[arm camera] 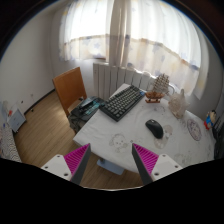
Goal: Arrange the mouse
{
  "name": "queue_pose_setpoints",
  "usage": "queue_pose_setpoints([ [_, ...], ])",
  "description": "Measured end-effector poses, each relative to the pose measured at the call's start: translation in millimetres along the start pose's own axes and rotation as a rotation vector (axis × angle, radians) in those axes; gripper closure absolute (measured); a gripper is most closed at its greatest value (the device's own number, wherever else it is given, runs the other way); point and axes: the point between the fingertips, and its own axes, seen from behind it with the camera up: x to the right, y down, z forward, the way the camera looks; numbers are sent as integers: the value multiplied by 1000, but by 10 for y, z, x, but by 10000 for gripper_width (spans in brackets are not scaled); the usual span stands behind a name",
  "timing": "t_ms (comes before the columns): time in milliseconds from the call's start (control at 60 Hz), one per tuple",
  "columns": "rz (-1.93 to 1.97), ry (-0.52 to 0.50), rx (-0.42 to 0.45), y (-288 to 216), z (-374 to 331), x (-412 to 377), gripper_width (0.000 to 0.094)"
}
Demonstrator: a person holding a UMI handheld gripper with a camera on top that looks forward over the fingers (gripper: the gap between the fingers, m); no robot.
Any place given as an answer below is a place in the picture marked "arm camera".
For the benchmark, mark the black computer mouse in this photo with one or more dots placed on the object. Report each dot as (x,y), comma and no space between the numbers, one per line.
(155,128)

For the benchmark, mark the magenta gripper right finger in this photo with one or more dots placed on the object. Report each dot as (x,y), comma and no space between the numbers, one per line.
(151,166)

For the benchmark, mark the white storage box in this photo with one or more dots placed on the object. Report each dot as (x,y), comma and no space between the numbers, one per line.
(15,118)

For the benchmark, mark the clear crystal ornament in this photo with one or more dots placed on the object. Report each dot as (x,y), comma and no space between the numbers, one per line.
(178,104)

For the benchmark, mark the black mechanical keyboard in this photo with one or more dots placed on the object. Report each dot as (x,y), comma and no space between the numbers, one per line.
(121,103)

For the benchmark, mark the wooden model sailing ship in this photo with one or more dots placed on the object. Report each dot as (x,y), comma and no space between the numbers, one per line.
(159,89)

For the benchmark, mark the sheer white curtain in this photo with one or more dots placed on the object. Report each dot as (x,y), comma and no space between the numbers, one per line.
(146,35)

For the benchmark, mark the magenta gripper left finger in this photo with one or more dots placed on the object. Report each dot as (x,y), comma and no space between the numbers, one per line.
(70,167)

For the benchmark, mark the white radiator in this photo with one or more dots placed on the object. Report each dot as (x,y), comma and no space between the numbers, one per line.
(107,79)

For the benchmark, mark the black box on chair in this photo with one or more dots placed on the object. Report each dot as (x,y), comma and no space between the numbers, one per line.
(80,115)

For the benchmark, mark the wooden chair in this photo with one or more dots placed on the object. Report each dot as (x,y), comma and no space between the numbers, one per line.
(70,88)

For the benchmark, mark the white patterned tablecloth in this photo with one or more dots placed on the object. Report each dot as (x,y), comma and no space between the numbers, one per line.
(185,140)

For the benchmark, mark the colourful toy figure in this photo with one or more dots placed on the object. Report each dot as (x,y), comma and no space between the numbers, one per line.
(210,119)

